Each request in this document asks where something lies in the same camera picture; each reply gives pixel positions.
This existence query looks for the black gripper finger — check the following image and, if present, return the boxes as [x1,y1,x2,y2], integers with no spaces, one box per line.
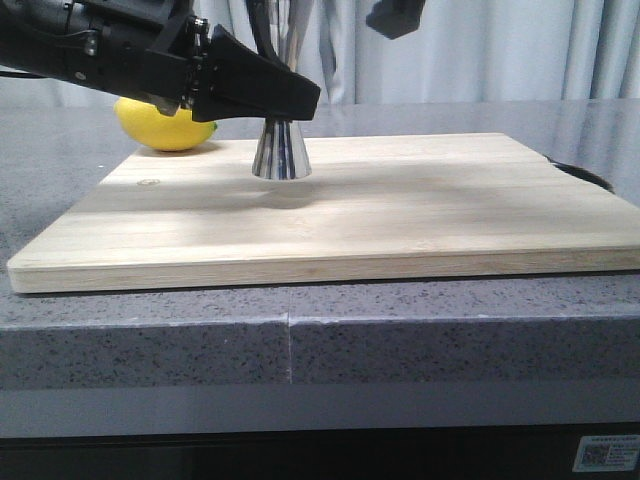
[365,0,426,40]

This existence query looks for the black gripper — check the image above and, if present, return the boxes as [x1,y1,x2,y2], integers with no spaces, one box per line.
[1,1,320,122]

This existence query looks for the steel double jigger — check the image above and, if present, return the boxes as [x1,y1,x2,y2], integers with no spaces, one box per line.
[250,0,318,182]

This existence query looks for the grey curtain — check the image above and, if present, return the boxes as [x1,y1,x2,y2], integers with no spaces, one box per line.
[0,0,640,108]

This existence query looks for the yellow lemon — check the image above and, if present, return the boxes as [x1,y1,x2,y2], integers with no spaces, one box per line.
[113,97,218,152]

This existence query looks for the wooden cutting board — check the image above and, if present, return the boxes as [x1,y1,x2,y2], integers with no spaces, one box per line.
[8,133,639,293]

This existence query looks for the white QR label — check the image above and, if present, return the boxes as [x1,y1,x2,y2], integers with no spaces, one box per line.
[572,434,639,473]

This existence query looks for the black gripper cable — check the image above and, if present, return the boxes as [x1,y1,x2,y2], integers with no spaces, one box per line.
[243,0,281,61]

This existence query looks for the black board strap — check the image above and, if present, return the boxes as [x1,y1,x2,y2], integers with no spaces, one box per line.
[545,155,617,193]

